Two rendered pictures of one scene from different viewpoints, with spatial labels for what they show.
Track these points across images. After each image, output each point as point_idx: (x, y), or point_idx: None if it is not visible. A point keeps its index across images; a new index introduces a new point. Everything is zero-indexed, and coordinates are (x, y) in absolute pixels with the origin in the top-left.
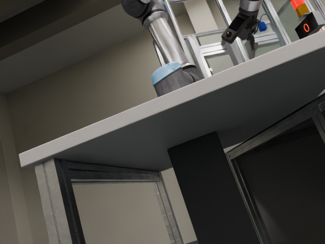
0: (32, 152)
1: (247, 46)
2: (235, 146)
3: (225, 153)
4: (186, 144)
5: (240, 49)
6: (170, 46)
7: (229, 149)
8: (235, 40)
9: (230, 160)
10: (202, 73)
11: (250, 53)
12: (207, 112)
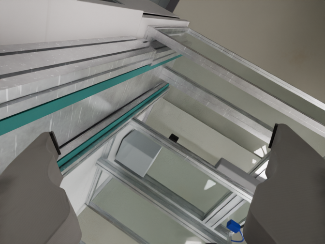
0: None
1: (39, 199)
2: (99, 0)
3: (129, 5)
4: None
5: (233, 184)
6: None
7: (118, 4)
8: (249, 194)
9: (114, 2)
10: (262, 126)
11: (26, 159)
12: None
